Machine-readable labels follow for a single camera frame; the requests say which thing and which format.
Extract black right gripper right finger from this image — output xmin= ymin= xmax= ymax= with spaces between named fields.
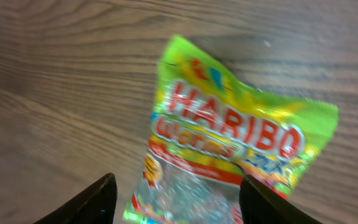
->
xmin=239 ymin=175 xmax=321 ymax=224

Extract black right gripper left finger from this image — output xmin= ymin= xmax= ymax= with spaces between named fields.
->
xmin=34 ymin=173 xmax=117 ymax=224

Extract green gummy candy bag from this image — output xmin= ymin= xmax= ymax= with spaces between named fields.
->
xmin=123 ymin=35 xmax=338 ymax=223

